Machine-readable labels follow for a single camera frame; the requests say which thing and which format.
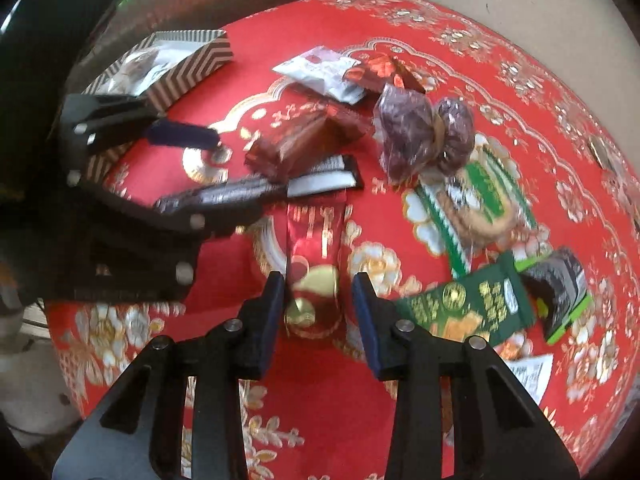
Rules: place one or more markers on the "small white packet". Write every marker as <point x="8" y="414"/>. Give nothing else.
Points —
<point x="532" y="372"/>

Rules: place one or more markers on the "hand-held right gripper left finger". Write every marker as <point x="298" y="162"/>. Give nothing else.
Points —
<point x="272" y="310"/>

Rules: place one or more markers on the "white pink snack packet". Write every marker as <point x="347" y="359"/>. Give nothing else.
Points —
<point x="315" y="72"/>

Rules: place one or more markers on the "green gold snack packet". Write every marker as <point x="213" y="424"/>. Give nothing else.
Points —
<point x="465" y="305"/>

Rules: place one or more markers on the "black green snack packet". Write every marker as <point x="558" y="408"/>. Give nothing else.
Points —
<point x="555" y="280"/>

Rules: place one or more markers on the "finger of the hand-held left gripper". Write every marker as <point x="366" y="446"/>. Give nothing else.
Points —
<point x="220" y="195"/>
<point x="185" y="134"/>

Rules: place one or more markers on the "shiny red foil packet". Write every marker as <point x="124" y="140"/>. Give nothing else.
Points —
<point x="382" y="70"/>

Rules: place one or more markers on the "long red gold sachet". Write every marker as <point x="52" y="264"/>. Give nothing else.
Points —
<point x="312" y="260"/>

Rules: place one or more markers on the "clear bag of walnuts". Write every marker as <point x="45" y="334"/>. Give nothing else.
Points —
<point x="132" y="67"/>

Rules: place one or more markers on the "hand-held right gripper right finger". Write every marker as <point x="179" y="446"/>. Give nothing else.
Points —
<point x="365" y="320"/>

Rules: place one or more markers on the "green biscuit packet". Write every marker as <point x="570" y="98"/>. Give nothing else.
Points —
<point x="480" y="200"/>

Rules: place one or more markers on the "red floral tablecloth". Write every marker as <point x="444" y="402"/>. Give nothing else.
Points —
<point x="325" y="425"/>

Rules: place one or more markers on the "striped cardboard box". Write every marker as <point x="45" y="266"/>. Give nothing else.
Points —
<point x="200" y="62"/>

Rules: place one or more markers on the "dark red candy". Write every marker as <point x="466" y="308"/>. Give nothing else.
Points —
<point x="402" y="135"/>

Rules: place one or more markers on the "dark red snack packet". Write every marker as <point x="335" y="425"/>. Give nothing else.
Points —
<point x="305" y="140"/>

